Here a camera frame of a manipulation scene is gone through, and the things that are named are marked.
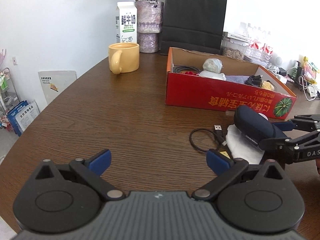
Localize person right hand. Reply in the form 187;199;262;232
316;159;320;175

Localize yellow ceramic mug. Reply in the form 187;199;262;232
108;42;140;75

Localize red cardboard box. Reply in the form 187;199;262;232
165;47;297;120

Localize black paper bag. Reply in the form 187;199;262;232
160;0;227;55

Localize thin black usb cable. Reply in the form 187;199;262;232
189;125;232;156

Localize braided cable coil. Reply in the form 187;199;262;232
172;65;201;74

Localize yellow snack packet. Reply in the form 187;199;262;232
303;56;319;85

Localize navy blue zip case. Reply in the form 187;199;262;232
234;105;289;151

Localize white quilted pad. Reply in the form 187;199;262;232
226;125;264;165

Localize white robot figurine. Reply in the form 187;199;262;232
267;54;283;74

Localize clear plastic bag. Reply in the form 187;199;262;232
202;58;223;74

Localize blue white leaflets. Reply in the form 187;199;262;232
7;100;40;137

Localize yellow white plush toy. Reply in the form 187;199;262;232
260;80;274;91

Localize purple ceramic vase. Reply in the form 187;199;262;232
135;0;164;54

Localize clear seed container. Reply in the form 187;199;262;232
221;38;248;60

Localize red fabric rose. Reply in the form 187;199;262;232
184;71;199;76

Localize grey metal tin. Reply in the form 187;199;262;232
244;50;271;67

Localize white booklet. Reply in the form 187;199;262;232
38;70;77;104

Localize black power adapter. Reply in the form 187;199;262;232
278;67;287;76

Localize wire rack with items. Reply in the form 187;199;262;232
0;68;20;118

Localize white flat box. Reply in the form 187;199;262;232
227;32;252;43

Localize purple cloth pouch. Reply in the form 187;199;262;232
226;75;249;84

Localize white green milk carton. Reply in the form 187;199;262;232
116;2;137;43

